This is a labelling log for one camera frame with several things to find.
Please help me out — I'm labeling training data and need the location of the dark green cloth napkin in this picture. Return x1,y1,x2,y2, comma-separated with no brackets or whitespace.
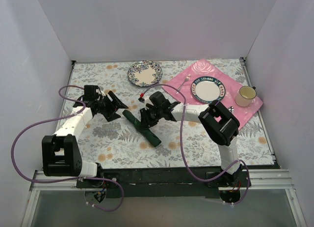
122,110,161,147

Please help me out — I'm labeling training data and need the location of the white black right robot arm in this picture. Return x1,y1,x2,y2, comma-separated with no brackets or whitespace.
138,91,242,187

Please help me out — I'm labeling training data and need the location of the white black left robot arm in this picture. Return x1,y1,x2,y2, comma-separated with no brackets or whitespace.
42,85,128,188

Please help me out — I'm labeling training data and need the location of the blue floral ceramic plate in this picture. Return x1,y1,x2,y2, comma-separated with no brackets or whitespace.
127,60,163,87

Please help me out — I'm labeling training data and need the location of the silver fork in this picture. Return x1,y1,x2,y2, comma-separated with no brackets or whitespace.
178,74,191,91

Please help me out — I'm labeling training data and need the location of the green rimmed white plate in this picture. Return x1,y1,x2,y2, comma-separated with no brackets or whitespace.
191,76,226,104

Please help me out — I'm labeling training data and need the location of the silver spoon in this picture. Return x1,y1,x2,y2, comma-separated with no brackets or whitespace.
228,106,234,113

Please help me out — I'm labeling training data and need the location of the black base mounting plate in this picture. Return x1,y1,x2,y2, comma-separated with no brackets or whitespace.
76,169,252,199

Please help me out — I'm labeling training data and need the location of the cream enamel mug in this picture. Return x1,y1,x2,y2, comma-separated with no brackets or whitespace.
235,86,257,107

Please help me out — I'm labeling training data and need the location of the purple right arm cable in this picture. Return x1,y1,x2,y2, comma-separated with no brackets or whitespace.
141,84,251,205

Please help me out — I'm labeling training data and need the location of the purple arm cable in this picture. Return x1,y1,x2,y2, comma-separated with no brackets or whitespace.
141,84,251,205
11,85,125,212

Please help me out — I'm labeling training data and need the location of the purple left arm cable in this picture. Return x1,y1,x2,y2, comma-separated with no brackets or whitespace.
11,85,125,212

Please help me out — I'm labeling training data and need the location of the aluminium frame rail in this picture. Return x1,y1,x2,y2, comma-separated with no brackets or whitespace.
22,167,306,227

